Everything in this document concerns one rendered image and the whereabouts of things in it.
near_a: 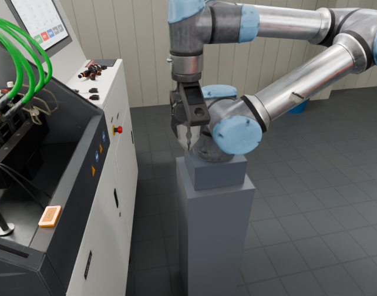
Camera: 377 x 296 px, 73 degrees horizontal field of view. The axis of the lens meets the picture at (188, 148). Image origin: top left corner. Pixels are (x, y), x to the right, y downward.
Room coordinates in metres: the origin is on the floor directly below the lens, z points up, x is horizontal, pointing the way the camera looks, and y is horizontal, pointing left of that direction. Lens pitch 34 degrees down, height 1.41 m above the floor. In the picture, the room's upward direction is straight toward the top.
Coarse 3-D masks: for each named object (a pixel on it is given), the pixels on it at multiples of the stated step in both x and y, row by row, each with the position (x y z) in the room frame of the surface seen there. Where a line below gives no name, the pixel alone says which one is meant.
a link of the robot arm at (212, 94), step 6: (204, 90) 0.72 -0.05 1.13; (210, 90) 0.72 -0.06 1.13; (216, 90) 0.72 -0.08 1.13; (222, 90) 0.71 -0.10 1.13; (228, 90) 0.71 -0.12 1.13; (234, 90) 0.73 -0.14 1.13; (204, 96) 0.71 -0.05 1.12; (210, 96) 0.70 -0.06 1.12; (216, 96) 0.69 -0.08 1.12; (222, 96) 0.69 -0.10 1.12; (228, 96) 0.70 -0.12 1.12; (234, 96) 0.72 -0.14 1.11; (210, 102) 0.69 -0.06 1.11
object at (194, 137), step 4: (192, 128) 0.57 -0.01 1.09; (196, 128) 0.57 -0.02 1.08; (192, 132) 0.57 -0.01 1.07; (196, 132) 0.57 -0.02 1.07; (192, 136) 0.57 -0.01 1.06; (196, 136) 0.58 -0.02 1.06; (192, 140) 0.57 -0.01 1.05; (196, 140) 0.58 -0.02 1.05; (188, 144) 0.58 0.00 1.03; (192, 144) 0.57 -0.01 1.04; (188, 148) 0.57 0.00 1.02
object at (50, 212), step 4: (48, 208) 0.41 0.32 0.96; (52, 208) 0.41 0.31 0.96; (56, 208) 0.41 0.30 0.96; (60, 208) 0.42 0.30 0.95; (48, 212) 0.40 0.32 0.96; (52, 212) 0.40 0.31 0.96; (44, 216) 0.39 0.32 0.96; (48, 216) 0.39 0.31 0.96; (52, 216) 0.39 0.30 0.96; (56, 216) 0.40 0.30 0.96; (44, 220) 0.38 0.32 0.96; (48, 220) 0.38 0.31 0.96; (48, 224) 0.37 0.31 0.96; (52, 224) 0.37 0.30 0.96
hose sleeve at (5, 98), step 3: (6, 93) 0.60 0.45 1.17; (3, 96) 0.60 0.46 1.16; (6, 96) 0.60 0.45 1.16; (0, 99) 0.60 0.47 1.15; (3, 99) 0.60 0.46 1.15; (6, 99) 0.60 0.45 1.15; (9, 99) 0.60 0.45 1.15; (12, 99) 0.60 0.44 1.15; (0, 102) 0.59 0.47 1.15; (3, 102) 0.59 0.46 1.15; (6, 102) 0.60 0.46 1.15; (0, 105) 0.59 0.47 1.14; (3, 105) 0.60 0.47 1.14; (0, 108) 0.59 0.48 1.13
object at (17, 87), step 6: (0, 36) 0.60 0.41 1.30; (6, 42) 0.60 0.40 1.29; (6, 48) 0.60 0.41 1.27; (12, 48) 0.61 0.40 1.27; (12, 54) 0.60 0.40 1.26; (18, 60) 0.61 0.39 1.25; (18, 66) 0.60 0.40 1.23; (18, 72) 0.60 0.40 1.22; (18, 78) 0.60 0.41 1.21; (18, 84) 0.60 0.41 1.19; (12, 90) 0.60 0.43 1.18; (18, 90) 0.60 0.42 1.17; (12, 96) 0.60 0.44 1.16
